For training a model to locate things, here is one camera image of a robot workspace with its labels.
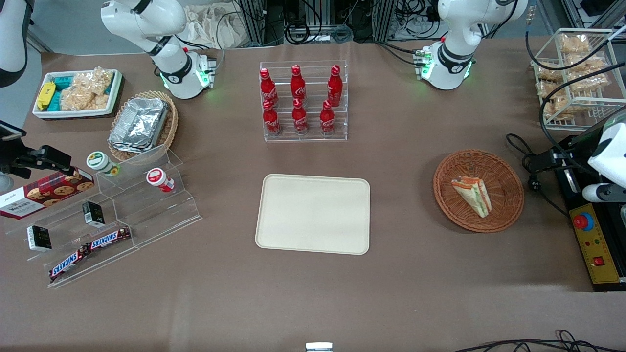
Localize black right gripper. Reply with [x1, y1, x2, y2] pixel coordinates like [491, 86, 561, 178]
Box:
[0, 145, 82, 179]

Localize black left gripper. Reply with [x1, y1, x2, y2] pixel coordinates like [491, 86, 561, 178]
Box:
[531, 149, 572, 173]

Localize triangular sandwich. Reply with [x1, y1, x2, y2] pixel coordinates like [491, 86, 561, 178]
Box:
[450, 176, 493, 219]

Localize brown round wicker basket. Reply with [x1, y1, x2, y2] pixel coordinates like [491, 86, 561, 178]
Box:
[433, 149, 525, 234]

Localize light oval wicker basket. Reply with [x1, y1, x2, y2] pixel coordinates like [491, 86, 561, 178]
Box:
[107, 90, 179, 163]

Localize beige rectangular plastic tray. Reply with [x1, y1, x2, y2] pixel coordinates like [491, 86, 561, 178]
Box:
[255, 174, 371, 256]

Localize green lid white cup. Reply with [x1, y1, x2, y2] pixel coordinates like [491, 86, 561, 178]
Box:
[87, 151, 121, 178]

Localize red tartan cookie box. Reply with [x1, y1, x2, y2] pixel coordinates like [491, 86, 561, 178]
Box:
[0, 167, 95, 221]

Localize small black box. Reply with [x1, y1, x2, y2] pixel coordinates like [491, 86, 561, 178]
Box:
[26, 225, 52, 253]
[82, 200, 106, 228]

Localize bagged pastry snack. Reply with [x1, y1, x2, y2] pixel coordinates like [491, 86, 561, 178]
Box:
[536, 62, 564, 83]
[559, 33, 592, 54]
[567, 69, 612, 93]
[537, 81, 573, 121]
[566, 52, 608, 74]

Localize white rectangular snack bin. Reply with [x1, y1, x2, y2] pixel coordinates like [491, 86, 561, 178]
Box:
[32, 68, 124, 121]

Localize clear bag rice crackers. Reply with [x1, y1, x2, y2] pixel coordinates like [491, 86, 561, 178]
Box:
[59, 85, 110, 111]
[72, 67, 115, 97]

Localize snickers chocolate bar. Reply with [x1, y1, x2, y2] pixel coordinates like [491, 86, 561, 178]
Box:
[48, 248, 90, 283]
[87, 226, 132, 252]

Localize stacked aluminium foil containers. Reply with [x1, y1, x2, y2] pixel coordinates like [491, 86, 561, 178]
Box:
[108, 97, 169, 154]

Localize yellow snack packet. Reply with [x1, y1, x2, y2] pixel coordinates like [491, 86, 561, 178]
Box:
[36, 81, 56, 111]

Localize red lid white cup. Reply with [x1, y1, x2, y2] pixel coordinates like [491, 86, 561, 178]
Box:
[146, 168, 175, 193]

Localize clear acrylic step shelf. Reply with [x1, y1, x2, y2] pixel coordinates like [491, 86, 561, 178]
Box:
[5, 144, 203, 289]

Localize black control box yellow panel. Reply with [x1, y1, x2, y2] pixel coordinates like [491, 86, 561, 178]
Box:
[548, 134, 626, 293]

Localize beige crumpled cloth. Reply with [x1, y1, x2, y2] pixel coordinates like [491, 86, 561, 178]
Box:
[182, 4, 246, 50]

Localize red cola bottle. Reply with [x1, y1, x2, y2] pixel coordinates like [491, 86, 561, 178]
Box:
[327, 65, 343, 107]
[259, 68, 279, 108]
[291, 98, 309, 135]
[290, 65, 307, 104]
[262, 100, 282, 136]
[319, 100, 335, 135]

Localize clear acrylic bottle rack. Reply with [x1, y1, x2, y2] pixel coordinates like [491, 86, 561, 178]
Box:
[259, 60, 349, 143]

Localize black power cable with plug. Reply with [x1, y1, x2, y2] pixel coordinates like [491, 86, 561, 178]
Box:
[506, 132, 571, 219]

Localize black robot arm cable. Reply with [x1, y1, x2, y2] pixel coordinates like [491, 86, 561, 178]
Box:
[525, 20, 626, 169]

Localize white wire rack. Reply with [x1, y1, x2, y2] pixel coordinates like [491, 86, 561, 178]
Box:
[530, 27, 626, 132]

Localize black floor cables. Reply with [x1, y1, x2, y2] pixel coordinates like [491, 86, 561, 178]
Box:
[452, 330, 626, 352]

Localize aluminium frame profile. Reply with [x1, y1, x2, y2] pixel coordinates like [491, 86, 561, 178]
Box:
[237, 0, 285, 47]

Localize coiled black background cables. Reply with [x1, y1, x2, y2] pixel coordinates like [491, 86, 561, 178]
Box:
[285, 17, 354, 45]

